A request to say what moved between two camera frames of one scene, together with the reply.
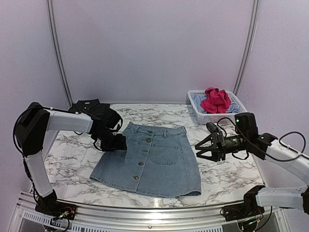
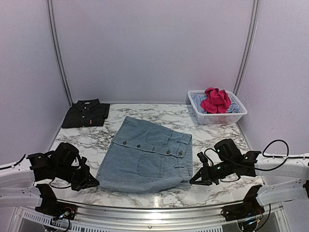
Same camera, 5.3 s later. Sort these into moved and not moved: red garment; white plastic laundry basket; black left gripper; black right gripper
Moved: black left gripper; black right gripper
Not moved: white plastic laundry basket; red garment
